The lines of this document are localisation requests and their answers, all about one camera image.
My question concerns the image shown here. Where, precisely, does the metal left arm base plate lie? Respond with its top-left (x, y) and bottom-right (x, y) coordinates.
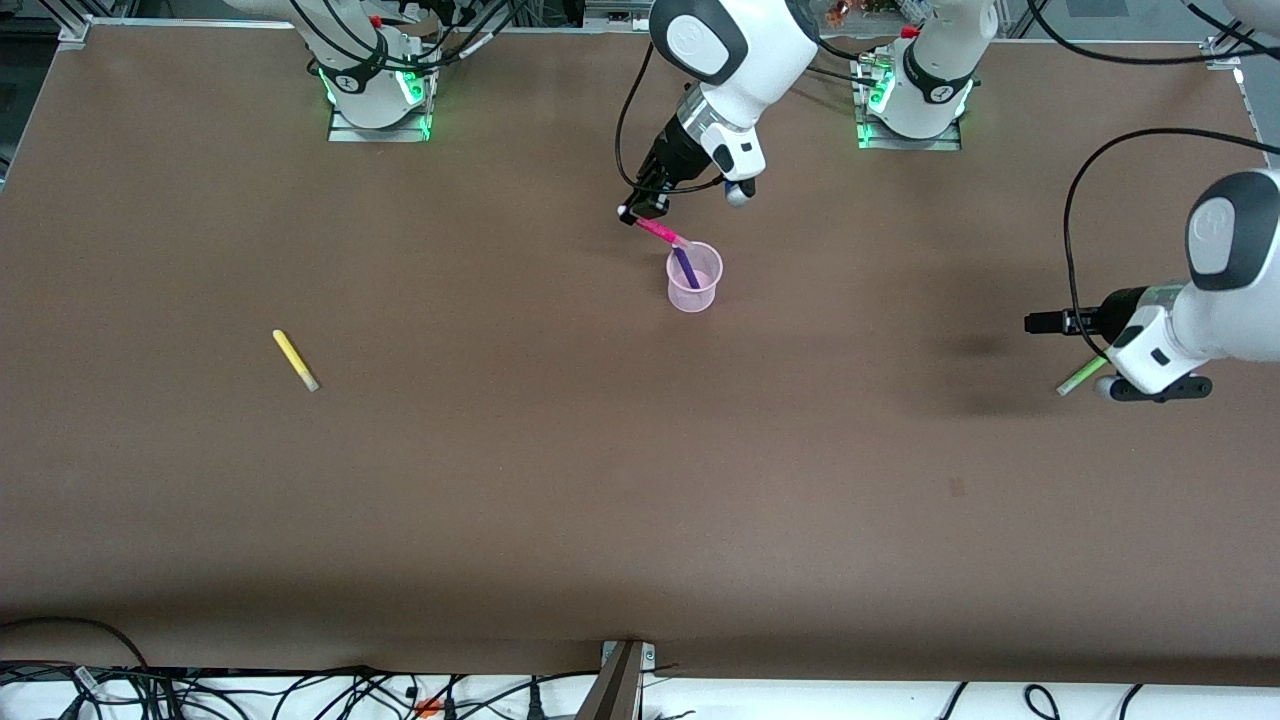
top-left (858, 115), bottom-right (963, 152)

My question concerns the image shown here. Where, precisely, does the metal post bracket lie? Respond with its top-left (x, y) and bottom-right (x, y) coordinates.
top-left (600, 640), bottom-right (657, 673)

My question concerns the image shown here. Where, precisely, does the aluminium frame rail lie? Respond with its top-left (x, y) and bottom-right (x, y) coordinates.
top-left (580, 0), bottom-right (661, 31)

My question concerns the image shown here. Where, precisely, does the pink plastic cup holder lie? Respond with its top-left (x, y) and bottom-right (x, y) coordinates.
top-left (666, 240), bottom-right (724, 314)

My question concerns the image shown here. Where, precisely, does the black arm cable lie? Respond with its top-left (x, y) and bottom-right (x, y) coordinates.
top-left (614, 40), bottom-right (727, 197)
top-left (1062, 127), bottom-right (1280, 357)

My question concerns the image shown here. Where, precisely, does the dark camera mounting post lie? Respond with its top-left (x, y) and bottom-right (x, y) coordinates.
top-left (575, 640), bottom-right (646, 720)

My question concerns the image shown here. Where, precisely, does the green highlighter pen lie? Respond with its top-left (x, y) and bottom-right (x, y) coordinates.
top-left (1056, 355), bottom-right (1111, 397)

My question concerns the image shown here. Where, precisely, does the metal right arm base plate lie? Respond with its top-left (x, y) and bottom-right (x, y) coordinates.
top-left (328, 100), bottom-right (433, 143)

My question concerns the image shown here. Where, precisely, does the thick black looped cable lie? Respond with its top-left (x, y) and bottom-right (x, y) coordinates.
top-left (0, 616), bottom-right (153, 673)

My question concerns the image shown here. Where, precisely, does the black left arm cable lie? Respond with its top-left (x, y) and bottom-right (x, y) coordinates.
top-left (1062, 127), bottom-right (1280, 357)

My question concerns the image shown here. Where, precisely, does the tangled black cable bundle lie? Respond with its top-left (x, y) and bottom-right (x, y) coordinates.
top-left (0, 660), bottom-right (601, 720)

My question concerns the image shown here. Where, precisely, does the black cable across table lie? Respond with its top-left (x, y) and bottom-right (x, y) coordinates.
top-left (800, 38), bottom-right (883, 89)

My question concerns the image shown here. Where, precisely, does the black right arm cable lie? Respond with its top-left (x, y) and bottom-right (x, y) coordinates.
top-left (614, 40), bottom-right (727, 197)

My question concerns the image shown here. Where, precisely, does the pink highlighter pen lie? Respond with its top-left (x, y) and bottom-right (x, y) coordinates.
top-left (635, 215), bottom-right (694, 252)

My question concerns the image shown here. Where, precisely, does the yellow highlighter pen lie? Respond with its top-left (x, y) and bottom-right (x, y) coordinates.
top-left (272, 329), bottom-right (321, 393)

